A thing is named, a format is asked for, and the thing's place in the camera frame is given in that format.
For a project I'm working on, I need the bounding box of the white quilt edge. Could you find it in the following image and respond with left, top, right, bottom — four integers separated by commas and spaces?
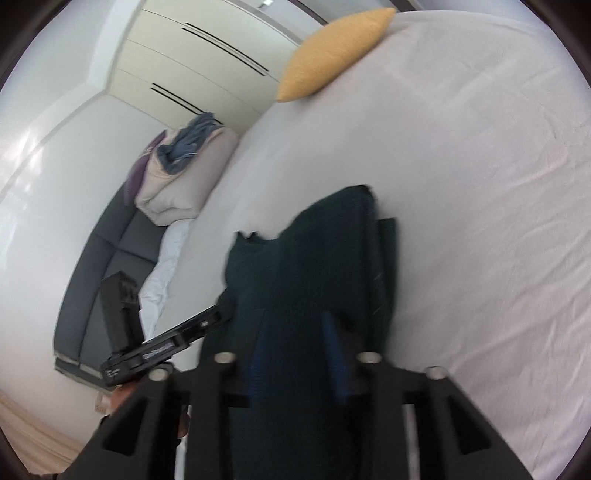
139, 219, 195, 343

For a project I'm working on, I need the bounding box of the blue grey garment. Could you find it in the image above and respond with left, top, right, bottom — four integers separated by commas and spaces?
157, 113, 222, 176

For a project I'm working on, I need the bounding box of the folded beige duvet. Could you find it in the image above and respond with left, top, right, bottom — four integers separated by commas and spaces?
134, 127, 239, 227

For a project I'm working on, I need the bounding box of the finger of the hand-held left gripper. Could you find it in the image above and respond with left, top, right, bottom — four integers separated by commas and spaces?
216, 288, 237, 323

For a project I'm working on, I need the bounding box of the bed with white sheet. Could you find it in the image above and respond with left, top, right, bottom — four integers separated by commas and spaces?
139, 9, 591, 480

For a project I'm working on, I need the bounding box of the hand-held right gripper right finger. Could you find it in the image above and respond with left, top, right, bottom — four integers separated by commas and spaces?
323, 311, 536, 480

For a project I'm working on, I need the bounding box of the dark green sweater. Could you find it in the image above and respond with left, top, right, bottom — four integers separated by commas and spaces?
198, 185, 399, 480

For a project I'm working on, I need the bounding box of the grey sofa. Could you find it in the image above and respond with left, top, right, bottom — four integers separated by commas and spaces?
53, 185, 167, 387

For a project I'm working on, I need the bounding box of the person's left hand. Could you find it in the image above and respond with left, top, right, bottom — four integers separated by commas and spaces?
110, 384, 191, 440

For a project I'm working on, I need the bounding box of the yellow pillow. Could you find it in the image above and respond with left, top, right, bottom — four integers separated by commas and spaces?
276, 8, 397, 102

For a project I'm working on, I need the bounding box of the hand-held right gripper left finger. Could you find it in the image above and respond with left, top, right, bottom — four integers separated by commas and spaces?
60, 318, 273, 480

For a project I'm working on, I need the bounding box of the cream wardrobe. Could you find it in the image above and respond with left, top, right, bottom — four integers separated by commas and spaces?
108, 0, 333, 134

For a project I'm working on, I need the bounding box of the purple cushion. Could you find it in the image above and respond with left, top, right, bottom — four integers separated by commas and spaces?
127, 131, 167, 204

